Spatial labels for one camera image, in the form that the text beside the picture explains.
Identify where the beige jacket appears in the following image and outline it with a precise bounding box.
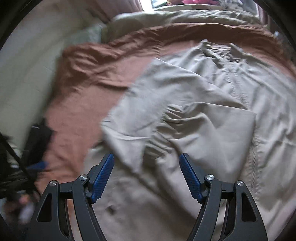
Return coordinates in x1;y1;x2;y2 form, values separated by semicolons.
90;40;295;240

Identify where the pink clothes pile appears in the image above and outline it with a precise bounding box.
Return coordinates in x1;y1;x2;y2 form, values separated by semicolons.
182;0;220;6

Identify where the brown bed blanket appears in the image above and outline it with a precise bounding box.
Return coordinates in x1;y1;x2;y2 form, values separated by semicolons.
36;23;295;191

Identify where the beige duvet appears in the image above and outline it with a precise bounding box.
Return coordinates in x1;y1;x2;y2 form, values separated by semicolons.
101;8;261;43

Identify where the black bag beside bed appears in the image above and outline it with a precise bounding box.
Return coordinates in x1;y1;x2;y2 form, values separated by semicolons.
21;118;54;167

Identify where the light green pillow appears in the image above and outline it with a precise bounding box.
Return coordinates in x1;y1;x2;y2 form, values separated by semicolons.
66;23;105;46

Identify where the pink curtain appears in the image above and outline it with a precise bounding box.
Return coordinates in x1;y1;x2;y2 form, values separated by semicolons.
85;0;143;23

